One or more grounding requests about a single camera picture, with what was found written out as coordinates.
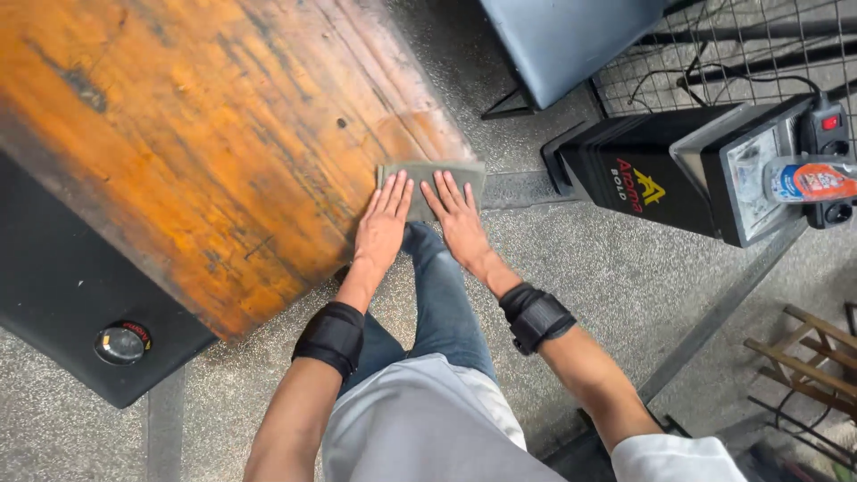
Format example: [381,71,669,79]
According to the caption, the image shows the person's right hand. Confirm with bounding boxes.
[420,170,493,272]

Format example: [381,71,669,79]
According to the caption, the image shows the person's left hand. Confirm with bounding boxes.
[354,169,415,266]

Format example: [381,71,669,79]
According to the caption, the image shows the grey cleaning cloth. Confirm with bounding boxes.
[376,160,487,223]

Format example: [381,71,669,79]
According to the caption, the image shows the blue jeans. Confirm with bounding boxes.
[336,221,499,400]

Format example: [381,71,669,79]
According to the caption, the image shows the black right wrist band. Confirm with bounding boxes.
[499,282,578,356]

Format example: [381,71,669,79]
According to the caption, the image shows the black wrist band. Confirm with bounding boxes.
[499,282,578,356]
[291,301,366,382]

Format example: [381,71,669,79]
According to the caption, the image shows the black left wrist band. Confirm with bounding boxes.
[291,301,366,382]

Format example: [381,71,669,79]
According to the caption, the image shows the worn orange wooden table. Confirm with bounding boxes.
[0,0,478,344]

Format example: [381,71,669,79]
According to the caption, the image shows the grey blue chair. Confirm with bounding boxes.
[478,0,670,121]

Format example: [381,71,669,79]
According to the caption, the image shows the white t-shirt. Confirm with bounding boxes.
[321,353,749,482]

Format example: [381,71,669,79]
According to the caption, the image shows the black standing display box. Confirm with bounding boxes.
[540,92,819,249]

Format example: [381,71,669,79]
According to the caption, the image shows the black bench seat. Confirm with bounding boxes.
[0,150,218,410]

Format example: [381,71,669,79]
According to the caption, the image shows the clear spray bottle orange label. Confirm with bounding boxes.
[763,154,857,204]

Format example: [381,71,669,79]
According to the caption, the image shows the wooden slatted rack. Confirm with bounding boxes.
[743,303,857,424]

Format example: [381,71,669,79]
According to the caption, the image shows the black power strip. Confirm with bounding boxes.
[800,99,855,230]

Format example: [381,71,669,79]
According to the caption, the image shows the black power cable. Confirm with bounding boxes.
[626,40,826,108]

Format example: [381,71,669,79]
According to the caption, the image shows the black wire mesh fence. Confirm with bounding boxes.
[589,0,857,158]

